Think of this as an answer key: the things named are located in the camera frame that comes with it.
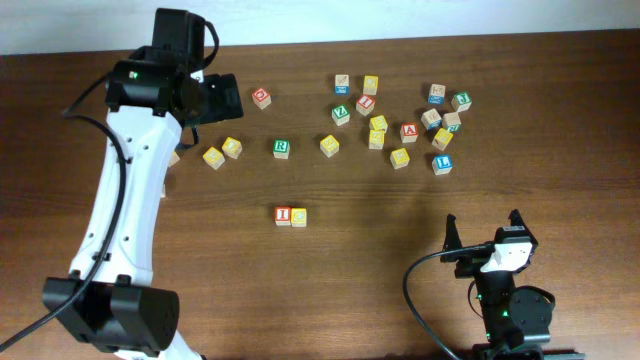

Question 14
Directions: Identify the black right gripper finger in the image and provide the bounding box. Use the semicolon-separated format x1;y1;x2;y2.
443;214;462;250
509;209;525;229

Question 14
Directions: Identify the green letter R block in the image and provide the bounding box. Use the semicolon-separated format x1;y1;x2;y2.
273;139;291;159

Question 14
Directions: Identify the red letter i block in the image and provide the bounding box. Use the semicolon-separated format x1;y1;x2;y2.
356;95;375;116
274;206;292;226

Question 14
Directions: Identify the yellow letter C block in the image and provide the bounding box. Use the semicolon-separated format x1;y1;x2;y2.
291;208;308;227

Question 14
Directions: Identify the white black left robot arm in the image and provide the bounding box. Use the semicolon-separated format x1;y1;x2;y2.
43;46;243;359

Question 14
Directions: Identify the red letter C block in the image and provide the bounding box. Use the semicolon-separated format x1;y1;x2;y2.
252;87;272;110

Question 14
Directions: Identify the yellow block left upper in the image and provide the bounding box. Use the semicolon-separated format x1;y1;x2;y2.
222;137;243;159

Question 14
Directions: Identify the yellow block left lower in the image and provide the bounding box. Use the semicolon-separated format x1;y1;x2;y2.
203;147;225;170

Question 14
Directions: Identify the yellow block far left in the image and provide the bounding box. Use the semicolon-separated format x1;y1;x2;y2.
169;152;180;167

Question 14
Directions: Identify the blue letter L block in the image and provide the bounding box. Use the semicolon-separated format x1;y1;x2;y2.
432;154;454;176

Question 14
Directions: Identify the yellow block lower right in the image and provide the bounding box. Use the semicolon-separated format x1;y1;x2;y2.
390;148;410;170

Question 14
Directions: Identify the yellow block tilted right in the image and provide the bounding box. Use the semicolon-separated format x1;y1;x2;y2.
432;128;453;151

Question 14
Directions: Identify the wooden block green edge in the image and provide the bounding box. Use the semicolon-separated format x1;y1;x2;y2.
442;112;461;132

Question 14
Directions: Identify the red letter A block right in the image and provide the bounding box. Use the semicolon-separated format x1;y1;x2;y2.
400;123;419;143

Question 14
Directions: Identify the green letter Z block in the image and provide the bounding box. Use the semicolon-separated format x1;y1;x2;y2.
331;105;350;126

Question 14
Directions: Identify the wooden block blue edge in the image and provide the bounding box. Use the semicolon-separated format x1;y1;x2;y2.
421;109;442;131

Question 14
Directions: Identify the wooden block blue side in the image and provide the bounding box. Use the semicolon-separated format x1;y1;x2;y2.
334;74;350;95

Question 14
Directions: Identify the green letter J block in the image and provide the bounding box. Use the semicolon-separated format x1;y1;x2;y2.
451;91;472;112

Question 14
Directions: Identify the yellow block middle lower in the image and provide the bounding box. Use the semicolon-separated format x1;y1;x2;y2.
368;130;385;150

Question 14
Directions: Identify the yellow block middle upper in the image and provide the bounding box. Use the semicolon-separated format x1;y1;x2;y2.
369;115;388;132

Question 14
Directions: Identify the wooden block blue bottom right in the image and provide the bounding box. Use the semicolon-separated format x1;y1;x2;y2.
428;84;446;105

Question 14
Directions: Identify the yellow block top centre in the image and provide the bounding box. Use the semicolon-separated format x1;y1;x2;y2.
363;75;379;96

